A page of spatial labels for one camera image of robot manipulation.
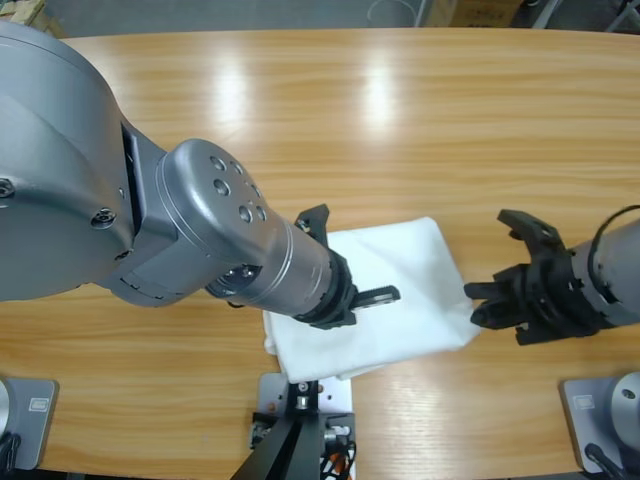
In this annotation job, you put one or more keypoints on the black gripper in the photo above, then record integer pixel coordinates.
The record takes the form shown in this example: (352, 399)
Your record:
(550, 300)
(335, 300)

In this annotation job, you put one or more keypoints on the white T-shirt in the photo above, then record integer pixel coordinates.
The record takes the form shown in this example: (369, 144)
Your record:
(400, 300)

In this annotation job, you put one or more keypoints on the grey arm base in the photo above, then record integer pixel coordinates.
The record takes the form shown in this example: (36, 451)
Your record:
(590, 415)
(30, 430)

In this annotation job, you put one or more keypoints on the white mounting block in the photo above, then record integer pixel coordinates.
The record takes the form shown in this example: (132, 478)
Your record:
(336, 395)

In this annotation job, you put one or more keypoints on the silver connector block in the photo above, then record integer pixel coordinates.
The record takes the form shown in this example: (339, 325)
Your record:
(336, 432)

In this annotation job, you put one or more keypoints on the brown cardboard box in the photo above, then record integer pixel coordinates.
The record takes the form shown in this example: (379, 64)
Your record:
(475, 11)

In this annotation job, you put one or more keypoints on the dark background equipment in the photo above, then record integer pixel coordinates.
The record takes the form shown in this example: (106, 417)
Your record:
(580, 15)

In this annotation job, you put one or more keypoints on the wooden crate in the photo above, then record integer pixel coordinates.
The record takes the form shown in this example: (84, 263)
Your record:
(45, 20)

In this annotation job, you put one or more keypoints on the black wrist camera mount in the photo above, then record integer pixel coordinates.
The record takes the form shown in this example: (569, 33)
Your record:
(530, 227)
(314, 220)

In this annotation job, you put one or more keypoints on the dark camera post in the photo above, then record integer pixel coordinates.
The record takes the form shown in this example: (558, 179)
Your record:
(295, 450)

